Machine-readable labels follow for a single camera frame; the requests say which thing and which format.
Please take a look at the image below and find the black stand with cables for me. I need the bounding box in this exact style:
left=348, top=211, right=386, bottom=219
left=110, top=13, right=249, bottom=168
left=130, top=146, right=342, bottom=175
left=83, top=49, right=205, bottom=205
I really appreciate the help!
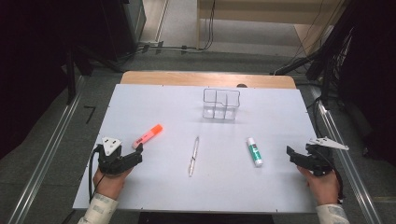
left=273, top=17, right=357, bottom=108

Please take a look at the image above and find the white green glue stick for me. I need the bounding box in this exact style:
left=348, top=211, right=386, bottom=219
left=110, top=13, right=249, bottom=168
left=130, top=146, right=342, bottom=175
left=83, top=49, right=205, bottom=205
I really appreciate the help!
left=246, top=136, right=264, bottom=168

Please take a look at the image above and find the black cabinet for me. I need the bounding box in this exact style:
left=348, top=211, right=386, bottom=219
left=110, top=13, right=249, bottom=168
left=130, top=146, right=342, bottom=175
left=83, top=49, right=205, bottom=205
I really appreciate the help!
left=101, top=0, right=148, bottom=63

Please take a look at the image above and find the orange highlighter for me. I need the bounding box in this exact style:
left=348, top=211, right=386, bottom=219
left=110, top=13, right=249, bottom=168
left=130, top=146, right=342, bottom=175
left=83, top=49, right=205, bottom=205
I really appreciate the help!
left=132, top=123, right=164, bottom=150

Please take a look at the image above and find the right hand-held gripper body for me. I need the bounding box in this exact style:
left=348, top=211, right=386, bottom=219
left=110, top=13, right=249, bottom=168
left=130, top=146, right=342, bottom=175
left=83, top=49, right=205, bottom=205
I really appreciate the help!
left=303, top=135, right=350, bottom=177

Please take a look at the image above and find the person's right hand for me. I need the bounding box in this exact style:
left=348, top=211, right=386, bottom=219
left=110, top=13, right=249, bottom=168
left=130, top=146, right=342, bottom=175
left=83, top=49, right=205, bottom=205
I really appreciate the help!
left=296, top=165, right=341, bottom=206

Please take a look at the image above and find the black metal stand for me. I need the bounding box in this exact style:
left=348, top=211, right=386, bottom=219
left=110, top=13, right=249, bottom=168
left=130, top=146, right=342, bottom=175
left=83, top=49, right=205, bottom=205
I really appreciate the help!
left=63, top=43, right=125, bottom=105

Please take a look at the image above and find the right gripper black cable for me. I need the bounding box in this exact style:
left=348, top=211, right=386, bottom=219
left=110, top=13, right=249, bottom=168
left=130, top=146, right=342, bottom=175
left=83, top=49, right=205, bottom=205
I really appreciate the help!
left=322, top=151, right=346, bottom=203

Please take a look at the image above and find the black hanging cable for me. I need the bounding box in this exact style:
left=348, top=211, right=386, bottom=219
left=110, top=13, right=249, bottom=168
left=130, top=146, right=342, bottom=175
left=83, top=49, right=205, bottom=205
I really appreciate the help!
left=199, top=0, right=217, bottom=51

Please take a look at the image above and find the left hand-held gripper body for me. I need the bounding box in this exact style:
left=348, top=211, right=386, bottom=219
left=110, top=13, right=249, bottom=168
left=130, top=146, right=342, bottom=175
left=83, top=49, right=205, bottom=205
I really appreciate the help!
left=97, top=136, right=136, bottom=177

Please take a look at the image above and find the metal floor rail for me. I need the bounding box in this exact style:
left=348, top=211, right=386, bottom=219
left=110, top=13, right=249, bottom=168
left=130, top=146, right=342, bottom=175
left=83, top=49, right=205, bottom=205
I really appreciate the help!
left=310, top=85, right=383, bottom=224
left=7, top=76, right=87, bottom=224

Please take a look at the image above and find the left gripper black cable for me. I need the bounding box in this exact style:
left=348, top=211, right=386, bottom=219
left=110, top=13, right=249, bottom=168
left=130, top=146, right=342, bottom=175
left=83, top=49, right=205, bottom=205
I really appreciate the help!
left=88, top=145, right=105, bottom=203

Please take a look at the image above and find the light wooden furniture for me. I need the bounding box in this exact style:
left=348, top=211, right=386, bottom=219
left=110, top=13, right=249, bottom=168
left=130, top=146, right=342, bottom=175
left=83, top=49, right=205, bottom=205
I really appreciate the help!
left=196, top=0, right=347, bottom=58

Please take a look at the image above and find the silver pen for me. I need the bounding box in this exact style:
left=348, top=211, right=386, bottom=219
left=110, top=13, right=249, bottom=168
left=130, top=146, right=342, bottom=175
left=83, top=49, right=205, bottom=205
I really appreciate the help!
left=188, top=135, right=201, bottom=178

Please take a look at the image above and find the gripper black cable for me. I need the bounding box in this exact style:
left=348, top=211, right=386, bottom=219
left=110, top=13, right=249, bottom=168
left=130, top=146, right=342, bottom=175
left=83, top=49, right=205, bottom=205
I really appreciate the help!
left=88, top=145, right=105, bottom=203
left=322, top=151, right=346, bottom=203

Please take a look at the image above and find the floor cable with plugs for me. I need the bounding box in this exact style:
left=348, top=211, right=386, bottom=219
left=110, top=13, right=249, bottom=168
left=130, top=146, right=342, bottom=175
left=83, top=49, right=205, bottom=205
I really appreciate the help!
left=135, top=40, right=200, bottom=54

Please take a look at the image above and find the white board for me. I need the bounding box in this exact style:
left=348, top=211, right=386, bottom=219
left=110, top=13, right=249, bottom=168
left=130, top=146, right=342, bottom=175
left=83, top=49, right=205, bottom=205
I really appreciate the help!
left=72, top=83, right=346, bottom=216

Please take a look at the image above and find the clear plastic desk organizer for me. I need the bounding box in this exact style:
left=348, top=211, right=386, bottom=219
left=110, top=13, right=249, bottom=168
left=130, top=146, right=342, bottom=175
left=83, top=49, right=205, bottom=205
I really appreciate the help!
left=202, top=88, right=242, bottom=121

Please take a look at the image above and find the wooden table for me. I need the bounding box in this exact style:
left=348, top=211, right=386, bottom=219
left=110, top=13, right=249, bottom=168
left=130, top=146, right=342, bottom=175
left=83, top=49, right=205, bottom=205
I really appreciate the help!
left=120, top=70, right=297, bottom=90

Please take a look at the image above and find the person's left hand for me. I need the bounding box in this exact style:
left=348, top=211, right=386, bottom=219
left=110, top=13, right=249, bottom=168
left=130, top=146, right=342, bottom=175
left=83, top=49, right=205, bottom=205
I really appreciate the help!
left=92, top=166, right=134, bottom=201

